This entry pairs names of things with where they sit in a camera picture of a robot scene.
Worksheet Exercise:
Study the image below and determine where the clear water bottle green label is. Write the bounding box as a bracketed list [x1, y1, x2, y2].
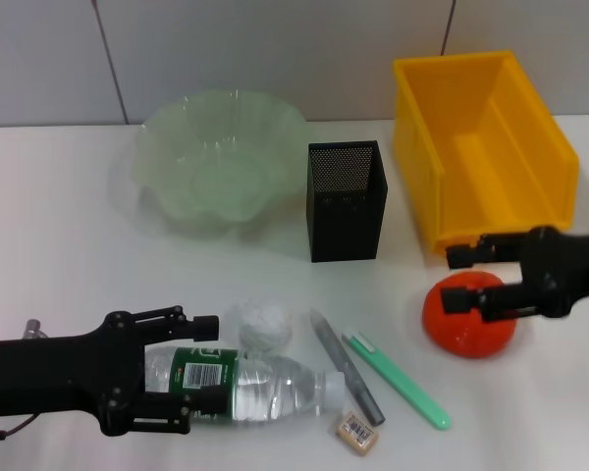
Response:
[141, 342, 348, 426]

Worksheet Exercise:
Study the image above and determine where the beige eraser with barcode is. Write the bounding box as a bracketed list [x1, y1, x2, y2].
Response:
[334, 410, 380, 446]

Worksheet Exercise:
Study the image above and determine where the yellow plastic bin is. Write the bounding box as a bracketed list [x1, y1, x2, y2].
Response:
[391, 48, 581, 259]

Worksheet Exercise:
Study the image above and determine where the mint green pen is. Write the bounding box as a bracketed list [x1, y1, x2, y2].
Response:
[341, 331, 453, 432]

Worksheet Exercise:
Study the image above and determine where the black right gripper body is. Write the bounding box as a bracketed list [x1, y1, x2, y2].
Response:
[517, 225, 589, 319]

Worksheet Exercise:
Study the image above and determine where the pale green glass fruit bowl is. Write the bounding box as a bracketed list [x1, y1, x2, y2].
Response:
[127, 87, 310, 244]

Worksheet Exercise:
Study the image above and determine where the white paper ball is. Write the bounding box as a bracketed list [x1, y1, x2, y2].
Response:
[223, 299, 295, 354]

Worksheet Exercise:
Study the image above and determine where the orange fruit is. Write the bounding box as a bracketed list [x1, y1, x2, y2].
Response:
[421, 272, 517, 359]

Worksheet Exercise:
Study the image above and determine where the grey glitter pen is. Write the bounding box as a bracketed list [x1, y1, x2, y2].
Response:
[308, 307, 387, 427]

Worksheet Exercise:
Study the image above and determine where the black mesh pen holder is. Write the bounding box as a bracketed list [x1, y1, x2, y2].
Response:
[304, 140, 390, 264]

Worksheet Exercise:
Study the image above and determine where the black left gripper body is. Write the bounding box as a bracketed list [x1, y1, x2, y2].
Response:
[0, 308, 148, 438]

